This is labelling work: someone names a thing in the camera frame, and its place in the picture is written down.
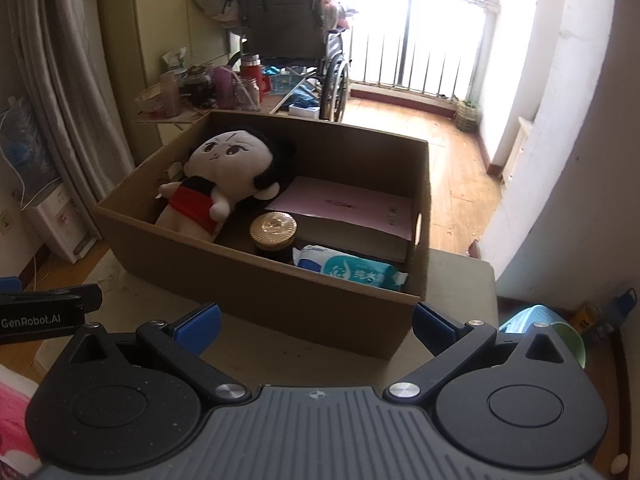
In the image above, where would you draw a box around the blue white wipes pack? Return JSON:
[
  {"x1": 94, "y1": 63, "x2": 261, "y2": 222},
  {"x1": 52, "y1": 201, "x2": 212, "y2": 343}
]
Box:
[{"x1": 293, "y1": 245, "x2": 408, "y2": 292}]

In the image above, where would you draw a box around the pink paper booklet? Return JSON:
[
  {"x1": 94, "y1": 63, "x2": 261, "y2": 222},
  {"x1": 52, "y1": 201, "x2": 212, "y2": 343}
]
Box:
[{"x1": 267, "y1": 177, "x2": 412, "y2": 240}]

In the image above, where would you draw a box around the gold lid round tin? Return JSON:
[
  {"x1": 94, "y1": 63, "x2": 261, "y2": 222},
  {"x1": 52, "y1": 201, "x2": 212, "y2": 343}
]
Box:
[{"x1": 250, "y1": 211, "x2": 297, "y2": 263}]

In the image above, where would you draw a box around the plush doll black hair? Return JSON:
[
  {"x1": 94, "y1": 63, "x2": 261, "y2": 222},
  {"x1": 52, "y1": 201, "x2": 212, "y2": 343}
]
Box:
[{"x1": 155, "y1": 129, "x2": 283, "y2": 242}]

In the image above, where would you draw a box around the brown cardboard box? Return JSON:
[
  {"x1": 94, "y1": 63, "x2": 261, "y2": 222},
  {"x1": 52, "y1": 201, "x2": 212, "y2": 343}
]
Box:
[{"x1": 93, "y1": 110, "x2": 431, "y2": 359}]

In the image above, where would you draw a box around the light blue plastic stool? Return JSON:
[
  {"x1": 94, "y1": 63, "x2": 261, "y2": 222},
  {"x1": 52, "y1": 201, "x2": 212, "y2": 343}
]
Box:
[{"x1": 499, "y1": 304, "x2": 572, "y2": 334}]

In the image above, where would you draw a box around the white water dispenser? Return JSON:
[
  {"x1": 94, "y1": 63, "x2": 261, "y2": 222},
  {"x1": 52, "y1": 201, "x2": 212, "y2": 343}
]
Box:
[{"x1": 24, "y1": 181, "x2": 96, "y2": 264}]

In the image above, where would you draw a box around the green plastic cup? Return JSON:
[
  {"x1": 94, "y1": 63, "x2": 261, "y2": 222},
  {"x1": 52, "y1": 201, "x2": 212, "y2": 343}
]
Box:
[{"x1": 551, "y1": 322, "x2": 587, "y2": 368}]

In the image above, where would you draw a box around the blue water jug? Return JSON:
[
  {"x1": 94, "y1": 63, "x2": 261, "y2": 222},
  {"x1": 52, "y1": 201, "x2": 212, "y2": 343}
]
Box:
[{"x1": 1, "y1": 96, "x2": 60, "y2": 210}]

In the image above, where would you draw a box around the blue bottle on floor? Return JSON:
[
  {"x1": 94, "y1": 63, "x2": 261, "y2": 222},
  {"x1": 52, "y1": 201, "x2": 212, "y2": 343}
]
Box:
[{"x1": 586, "y1": 287, "x2": 638, "y2": 348}]

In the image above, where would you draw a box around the potted plant by window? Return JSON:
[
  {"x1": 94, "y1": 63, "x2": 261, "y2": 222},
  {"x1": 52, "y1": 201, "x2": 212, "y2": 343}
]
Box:
[{"x1": 454, "y1": 100, "x2": 480, "y2": 133}]

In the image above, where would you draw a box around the cluttered folding side table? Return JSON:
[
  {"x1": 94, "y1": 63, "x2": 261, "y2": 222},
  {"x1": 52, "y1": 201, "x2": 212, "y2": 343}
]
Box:
[{"x1": 131, "y1": 71, "x2": 312, "y2": 129}]

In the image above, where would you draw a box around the pink plastic tumbler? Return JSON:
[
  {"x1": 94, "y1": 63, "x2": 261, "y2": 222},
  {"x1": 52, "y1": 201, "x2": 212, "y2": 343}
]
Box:
[{"x1": 160, "y1": 72, "x2": 182, "y2": 118}]

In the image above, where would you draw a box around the purple plastic bottle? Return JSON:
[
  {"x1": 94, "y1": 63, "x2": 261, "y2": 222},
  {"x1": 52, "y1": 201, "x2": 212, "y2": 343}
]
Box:
[{"x1": 210, "y1": 65, "x2": 235, "y2": 110}]

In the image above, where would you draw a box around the dark glass teapot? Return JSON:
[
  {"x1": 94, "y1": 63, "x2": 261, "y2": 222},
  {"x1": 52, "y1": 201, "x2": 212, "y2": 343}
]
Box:
[{"x1": 181, "y1": 65, "x2": 214, "y2": 107}]

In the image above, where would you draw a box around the red thermos bottle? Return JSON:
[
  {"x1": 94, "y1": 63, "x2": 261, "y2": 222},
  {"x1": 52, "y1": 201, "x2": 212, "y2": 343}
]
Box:
[{"x1": 240, "y1": 54, "x2": 264, "y2": 101}]

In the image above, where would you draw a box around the beige curtain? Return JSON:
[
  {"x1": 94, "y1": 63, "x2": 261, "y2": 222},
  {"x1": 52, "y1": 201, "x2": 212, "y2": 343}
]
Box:
[{"x1": 8, "y1": 0, "x2": 134, "y2": 236}]

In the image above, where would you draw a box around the green wooden wardrobe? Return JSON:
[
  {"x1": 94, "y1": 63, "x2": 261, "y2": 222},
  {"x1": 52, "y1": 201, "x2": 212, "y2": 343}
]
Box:
[{"x1": 98, "y1": 0, "x2": 231, "y2": 164}]

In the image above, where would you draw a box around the black wheelchair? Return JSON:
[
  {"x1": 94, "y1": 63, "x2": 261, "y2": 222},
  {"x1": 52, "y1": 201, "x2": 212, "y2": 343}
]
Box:
[{"x1": 196, "y1": 0, "x2": 350, "y2": 122}]

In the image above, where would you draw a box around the wall power socket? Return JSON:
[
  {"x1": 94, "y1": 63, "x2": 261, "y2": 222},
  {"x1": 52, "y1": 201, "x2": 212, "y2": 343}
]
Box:
[{"x1": 0, "y1": 208, "x2": 14, "y2": 235}]

